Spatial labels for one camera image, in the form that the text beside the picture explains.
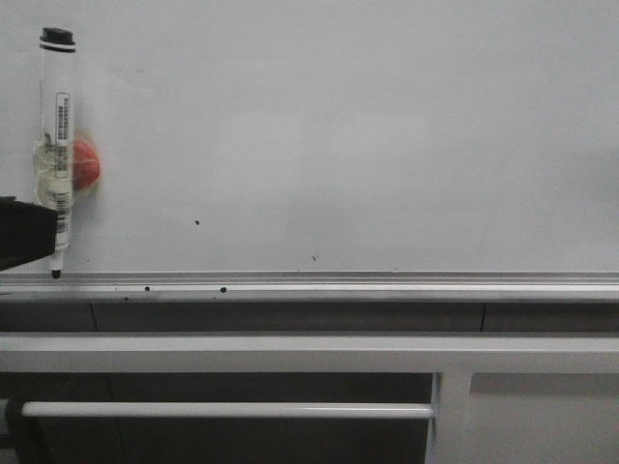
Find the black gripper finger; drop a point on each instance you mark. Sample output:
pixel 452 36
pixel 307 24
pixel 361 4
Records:
pixel 28 232

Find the white black-tipped whiteboard marker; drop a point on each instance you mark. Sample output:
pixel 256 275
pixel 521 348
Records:
pixel 54 151

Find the red round magnet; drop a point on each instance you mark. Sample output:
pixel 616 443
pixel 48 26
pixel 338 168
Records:
pixel 87 166

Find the white horizontal rail bar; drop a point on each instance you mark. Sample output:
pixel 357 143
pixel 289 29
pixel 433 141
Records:
pixel 215 410

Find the white whiteboard with aluminium frame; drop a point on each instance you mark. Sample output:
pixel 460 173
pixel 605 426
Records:
pixel 328 149

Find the white metal pegboard cart frame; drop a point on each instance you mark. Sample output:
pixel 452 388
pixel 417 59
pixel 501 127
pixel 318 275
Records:
pixel 456 359

